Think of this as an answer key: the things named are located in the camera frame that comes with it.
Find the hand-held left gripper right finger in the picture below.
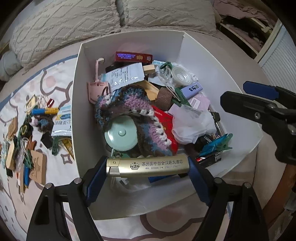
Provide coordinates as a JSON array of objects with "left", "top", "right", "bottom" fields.
[{"left": 187, "top": 156, "right": 270, "bottom": 241}]

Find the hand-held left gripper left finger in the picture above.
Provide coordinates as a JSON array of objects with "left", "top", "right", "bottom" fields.
[{"left": 26, "top": 155, "right": 109, "bottom": 241}]

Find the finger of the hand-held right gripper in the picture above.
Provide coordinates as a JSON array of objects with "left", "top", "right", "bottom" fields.
[
  {"left": 220, "top": 91, "right": 296, "bottom": 133},
  {"left": 243, "top": 81, "right": 296, "bottom": 109}
]

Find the white shoe box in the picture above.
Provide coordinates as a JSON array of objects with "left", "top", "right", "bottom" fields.
[{"left": 70, "top": 30, "right": 264, "bottom": 220}]

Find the carved wooden coaster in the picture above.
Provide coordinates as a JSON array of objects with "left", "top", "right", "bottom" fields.
[{"left": 29, "top": 151, "right": 48, "bottom": 185}]

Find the multicolour crochet pouch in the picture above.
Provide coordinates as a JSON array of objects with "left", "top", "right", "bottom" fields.
[{"left": 95, "top": 85, "right": 179, "bottom": 158}]

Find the translucent blue lighter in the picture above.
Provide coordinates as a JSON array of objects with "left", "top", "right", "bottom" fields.
[{"left": 148, "top": 176, "right": 181, "bottom": 184}]

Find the white louvered door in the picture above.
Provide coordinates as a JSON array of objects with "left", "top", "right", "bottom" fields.
[{"left": 258, "top": 21, "right": 296, "bottom": 93}]

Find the blue clothespin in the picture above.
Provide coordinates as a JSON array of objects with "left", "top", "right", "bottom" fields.
[{"left": 199, "top": 133, "right": 233, "bottom": 157}]

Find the pink paper card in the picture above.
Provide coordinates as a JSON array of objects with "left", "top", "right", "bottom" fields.
[{"left": 168, "top": 94, "right": 210, "bottom": 116}]

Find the mint green round case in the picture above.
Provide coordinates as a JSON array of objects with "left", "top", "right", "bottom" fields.
[{"left": 105, "top": 115, "right": 139, "bottom": 154}]

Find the white crumpled plastic bag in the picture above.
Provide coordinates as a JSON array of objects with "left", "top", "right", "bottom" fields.
[{"left": 171, "top": 104, "right": 216, "bottom": 144}]

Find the wooden closet shelf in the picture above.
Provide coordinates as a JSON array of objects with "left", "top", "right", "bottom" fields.
[{"left": 215, "top": 14, "right": 281, "bottom": 62}]

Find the small black box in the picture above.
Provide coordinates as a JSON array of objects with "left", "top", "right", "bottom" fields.
[{"left": 40, "top": 132, "right": 54, "bottom": 149}]

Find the white blue printed packet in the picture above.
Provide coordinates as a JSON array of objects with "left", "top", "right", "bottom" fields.
[{"left": 50, "top": 105, "right": 73, "bottom": 137}]

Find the clear plastic round lid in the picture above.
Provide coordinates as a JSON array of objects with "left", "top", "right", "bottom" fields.
[{"left": 171, "top": 65, "right": 193, "bottom": 87}]

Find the red packet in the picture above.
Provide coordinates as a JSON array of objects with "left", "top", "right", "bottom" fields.
[{"left": 151, "top": 105, "right": 179, "bottom": 154}]

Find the long wooden block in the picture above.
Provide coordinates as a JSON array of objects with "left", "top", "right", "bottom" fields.
[{"left": 19, "top": 167, "right": 25, "bottom": 193}]

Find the small crochet piece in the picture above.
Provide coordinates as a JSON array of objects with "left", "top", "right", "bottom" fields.
[{"left": 31, "top": 116, "right": 53, "bottom": 132}]

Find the clear printed pouch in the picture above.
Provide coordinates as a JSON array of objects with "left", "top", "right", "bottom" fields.
[{"left": 13, "top": 137, "right": 32, "bottom": 168}]

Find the brown burlap ribbon roll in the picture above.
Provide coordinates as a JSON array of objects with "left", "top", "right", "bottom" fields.
[{"left": 155, "top": 88, "right": 174, "bottom": 111}]

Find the pile of pink clothes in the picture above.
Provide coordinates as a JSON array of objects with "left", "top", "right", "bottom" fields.
[{"left": 213, "top": 0, "right": 278, "bottom": 47}]

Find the green round badge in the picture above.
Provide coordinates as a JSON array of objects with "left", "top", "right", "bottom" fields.
[{"left": 20, "top": 124, "right": 33, "bottom": 138}]

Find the oval wooden box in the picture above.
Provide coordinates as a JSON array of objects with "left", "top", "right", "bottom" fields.
[{"left": 5, "top": 148, "right": 16, "bottom": 171}]

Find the pink plastic clip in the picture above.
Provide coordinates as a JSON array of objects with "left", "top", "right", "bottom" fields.
[{"left": 87, "top": 58, "right": 109, "bottom": 102}]

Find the pale wooden tray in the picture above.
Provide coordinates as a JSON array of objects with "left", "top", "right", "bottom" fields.
[{"left": 141, "top": 80, "right": 162, "bottom": 101}]

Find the carved wooden tag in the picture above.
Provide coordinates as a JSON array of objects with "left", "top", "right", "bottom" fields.
[{"left": 8, "top": 117, "right": 19, "bottom": 138}]

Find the gold label tag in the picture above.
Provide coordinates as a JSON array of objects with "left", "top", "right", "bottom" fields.
[{"left": 25, "top": 96, "right": 39, "bottom": 110}]

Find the small wooden block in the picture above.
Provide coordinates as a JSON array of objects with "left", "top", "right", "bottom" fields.
[{"left": 142, "top": 64, "right": 155, "bottom": 75}]

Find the dark red cigarette box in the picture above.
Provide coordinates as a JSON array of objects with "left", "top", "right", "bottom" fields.
[{"left": 114, "top": 51, "right": 153, "bottom": 65}]

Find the grey-blue folded blanket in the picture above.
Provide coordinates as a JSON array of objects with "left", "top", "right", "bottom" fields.
[{"left": 0, "top": 50, "right": 23, "bottom": 81}]

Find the beige cable-knit pillow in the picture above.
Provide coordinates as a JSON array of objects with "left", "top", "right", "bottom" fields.
[
  {"left": 120, "top": 0, "right": 218, "bottom": 33},
  {"left": 9, "top": 0, "right": 122, "bottom": 70}
]

